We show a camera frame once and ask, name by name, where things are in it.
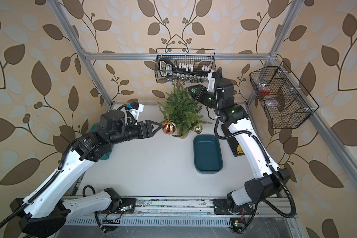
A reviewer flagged right black wire basket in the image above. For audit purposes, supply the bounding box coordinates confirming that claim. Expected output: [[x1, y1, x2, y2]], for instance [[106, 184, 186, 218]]
[[250, 62, 319, 129]]

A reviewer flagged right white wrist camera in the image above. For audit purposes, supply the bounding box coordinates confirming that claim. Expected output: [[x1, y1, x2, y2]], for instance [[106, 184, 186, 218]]
[[207, 67, 222, 93]]

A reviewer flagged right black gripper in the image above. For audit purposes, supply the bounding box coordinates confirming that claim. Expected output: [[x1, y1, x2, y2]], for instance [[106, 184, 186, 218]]
[[190, 84, 223, 112]]

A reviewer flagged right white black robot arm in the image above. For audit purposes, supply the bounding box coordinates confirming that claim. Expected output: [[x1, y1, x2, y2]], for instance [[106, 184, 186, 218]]
[[188, 68, 297, 218]]

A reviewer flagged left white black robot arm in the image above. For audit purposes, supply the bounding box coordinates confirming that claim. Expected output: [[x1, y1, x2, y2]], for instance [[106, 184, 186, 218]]
[[0, 109, 162, 238]]

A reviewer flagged red gold striped ornament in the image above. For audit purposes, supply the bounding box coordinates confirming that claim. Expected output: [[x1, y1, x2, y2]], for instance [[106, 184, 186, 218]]
[[162, 121, 177, 135]]

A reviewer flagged red item in basket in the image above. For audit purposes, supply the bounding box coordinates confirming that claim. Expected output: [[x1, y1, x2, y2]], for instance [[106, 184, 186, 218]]
[[257, 82, 271, 96]]

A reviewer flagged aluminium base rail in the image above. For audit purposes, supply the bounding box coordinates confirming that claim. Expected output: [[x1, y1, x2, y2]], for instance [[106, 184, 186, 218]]
[[122, 196, 291, 218]]

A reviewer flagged gold ball ornament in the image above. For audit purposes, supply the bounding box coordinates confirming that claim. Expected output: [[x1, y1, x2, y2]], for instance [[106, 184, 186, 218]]
[[192, 124, 203, 134]]

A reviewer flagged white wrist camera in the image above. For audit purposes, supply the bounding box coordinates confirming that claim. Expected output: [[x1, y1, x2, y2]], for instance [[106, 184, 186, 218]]
[[126, 102, 144, 121], [207, 67, 222, 93]]

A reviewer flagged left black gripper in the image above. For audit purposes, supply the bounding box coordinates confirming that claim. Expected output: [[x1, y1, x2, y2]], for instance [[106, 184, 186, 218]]
[[107, 119, 161, 146]]

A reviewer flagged back black wire basket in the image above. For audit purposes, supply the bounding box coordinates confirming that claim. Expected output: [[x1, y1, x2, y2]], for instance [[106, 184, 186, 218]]
[[154, 48, 216, 84]]

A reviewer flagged dark teal plastic tray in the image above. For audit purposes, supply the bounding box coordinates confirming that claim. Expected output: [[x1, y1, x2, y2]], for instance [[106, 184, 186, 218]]
[[193, 134, 223, 174]]

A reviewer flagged black flat device with label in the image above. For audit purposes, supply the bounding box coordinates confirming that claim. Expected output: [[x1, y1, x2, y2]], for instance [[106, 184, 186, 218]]
[[221, 125, 245, 157]]

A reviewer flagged black wire basket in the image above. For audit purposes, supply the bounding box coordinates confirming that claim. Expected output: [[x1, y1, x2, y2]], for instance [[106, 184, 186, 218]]
[[250, 62, 319, 129], [154, 48, 216, 84]]

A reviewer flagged black socket tool set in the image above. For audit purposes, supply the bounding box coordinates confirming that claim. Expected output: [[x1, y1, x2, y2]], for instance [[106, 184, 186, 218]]
[[157, 58, 213, 78]]

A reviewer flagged small green christmas tree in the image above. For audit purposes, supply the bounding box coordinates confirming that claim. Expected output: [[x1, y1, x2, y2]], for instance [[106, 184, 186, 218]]
[[158, 85, 212, 139]]

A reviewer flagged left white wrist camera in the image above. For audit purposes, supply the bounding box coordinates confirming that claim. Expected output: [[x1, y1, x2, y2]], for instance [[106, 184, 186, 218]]
[[126, 102, 144, 121]]

